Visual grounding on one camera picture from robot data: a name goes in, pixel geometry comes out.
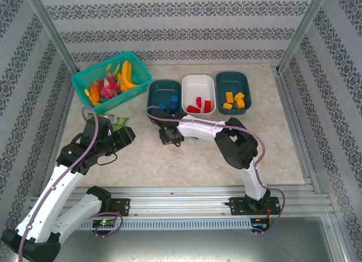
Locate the orange toy fruit slice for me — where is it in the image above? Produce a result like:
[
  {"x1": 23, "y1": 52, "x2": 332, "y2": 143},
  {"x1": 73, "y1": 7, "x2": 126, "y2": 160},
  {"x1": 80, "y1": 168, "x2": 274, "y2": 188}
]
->
[{"x1": 88, "y1": 83, "x2": 101, "y2": 103}]

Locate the white plastic bin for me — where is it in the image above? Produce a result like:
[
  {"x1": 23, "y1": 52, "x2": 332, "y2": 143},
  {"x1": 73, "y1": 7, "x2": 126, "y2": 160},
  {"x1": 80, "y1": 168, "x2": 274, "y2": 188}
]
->
[{"x1": 181, "y1": 74, "x2": 217, "y2": 118}]

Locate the aluminium side rail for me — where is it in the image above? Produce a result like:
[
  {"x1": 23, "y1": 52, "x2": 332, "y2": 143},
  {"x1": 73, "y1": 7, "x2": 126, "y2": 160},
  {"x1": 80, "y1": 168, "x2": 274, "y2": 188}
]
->
[{"x1": 270, "y1": 64, "x2": 322, "y2": 194}]

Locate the green snack packet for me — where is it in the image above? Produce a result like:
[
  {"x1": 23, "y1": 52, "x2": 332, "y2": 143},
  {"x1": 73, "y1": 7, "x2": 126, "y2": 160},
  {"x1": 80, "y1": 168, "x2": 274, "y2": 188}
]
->
[{"x1": 111, "y1": 115, "x2": 130, "y2": 131}]

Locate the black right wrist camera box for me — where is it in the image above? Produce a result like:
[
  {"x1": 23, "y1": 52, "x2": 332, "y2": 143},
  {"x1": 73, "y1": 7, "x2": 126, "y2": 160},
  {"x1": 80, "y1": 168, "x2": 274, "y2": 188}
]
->
[{"x1": 158, "y1": 128, "x2": 182, "y2": 146}]

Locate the dark green plastic bin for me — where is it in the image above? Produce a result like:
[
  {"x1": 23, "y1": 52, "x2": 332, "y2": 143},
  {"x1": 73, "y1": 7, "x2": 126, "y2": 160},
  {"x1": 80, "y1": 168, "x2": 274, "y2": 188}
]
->
[
  {"x1": 215, "y1": 71, "x2": 253, "y2": 116},
  {"x1": 146, "y1": 79, "x2": 182, "y2": 120}
]

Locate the thin black looped cable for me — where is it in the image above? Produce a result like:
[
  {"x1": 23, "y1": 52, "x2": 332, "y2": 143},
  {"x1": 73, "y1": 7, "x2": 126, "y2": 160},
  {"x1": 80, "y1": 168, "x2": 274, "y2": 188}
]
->
[{"x1": 96, "y1": 152, "x2": 118, "y2": 167}]

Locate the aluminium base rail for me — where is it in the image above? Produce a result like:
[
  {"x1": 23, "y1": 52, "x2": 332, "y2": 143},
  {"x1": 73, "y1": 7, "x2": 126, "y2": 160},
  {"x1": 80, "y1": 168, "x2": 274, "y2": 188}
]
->
[{"x1": 28, "y1": 184, "x2": 332, "y2": 218}]

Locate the pink toy dragon fruit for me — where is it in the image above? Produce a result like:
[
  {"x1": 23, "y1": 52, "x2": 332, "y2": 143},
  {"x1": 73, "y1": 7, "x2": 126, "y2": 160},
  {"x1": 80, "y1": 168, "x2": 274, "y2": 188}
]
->
[{"x1": 94, "y1": 76, "x2": 122, "y2": 100}]

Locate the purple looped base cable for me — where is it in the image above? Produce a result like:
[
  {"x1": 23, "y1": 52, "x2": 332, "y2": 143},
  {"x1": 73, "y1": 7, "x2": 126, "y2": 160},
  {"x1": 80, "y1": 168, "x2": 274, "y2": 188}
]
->
[{"x1": 94, "y1": 211, "x2": 124, "y2": 238}]

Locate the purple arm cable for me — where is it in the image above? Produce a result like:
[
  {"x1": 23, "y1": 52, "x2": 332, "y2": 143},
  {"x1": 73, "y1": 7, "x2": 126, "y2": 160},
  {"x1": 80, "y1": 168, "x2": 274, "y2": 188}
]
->
[
  {"x1": 17, "y1": 105, "x2": 100, "y2": 262},
  {"x1": 145, "y1": 105, "x2": 286, "y2": 237}
]

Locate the teal plastic mesh basket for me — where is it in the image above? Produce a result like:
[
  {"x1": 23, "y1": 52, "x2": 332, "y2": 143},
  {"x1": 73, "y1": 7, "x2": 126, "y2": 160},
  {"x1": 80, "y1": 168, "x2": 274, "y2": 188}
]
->
[{"x1": 70, "y1": 50, "x2": 153, "y2": 115}]

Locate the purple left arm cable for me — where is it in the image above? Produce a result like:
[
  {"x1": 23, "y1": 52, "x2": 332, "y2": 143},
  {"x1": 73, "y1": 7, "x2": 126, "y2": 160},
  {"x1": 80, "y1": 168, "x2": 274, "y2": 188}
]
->
[{"x1": 17, "y1": 105, "x2": 100, "y2": 262}]

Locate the yellow toy banana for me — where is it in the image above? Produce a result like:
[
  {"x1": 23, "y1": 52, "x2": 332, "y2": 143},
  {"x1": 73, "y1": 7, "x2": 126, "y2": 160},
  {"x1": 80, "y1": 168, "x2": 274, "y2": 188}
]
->
[
  {"x1": 120, "y1": 59, "x2": 134, "y2": 91},
  {"x1": 117, "y1": 72, "x2": 140, "y2": 93}
]

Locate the slotted grey cable duct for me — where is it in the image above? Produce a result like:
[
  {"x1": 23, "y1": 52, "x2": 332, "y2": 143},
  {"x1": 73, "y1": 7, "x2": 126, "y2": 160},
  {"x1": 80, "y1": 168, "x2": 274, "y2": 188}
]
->
[{"x1": 78, "y1": 217, "x2": 253, "y2": 232}]

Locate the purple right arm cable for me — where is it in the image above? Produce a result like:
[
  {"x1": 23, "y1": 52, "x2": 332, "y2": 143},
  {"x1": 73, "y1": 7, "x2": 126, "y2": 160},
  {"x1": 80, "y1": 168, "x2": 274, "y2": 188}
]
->
[{"x1": 145, "y1": 105, "x2": 286, "y2": 237}]

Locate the aluminium frame post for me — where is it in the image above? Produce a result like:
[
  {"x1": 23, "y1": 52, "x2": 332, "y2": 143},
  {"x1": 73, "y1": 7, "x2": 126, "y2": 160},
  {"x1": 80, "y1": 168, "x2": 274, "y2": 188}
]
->
[
  {"x1": 23, "y1": 0, "x2": 79, "y2": 74},
  {"x1": 278, "y1": 0, "x2": 331, "y2": 74}
]

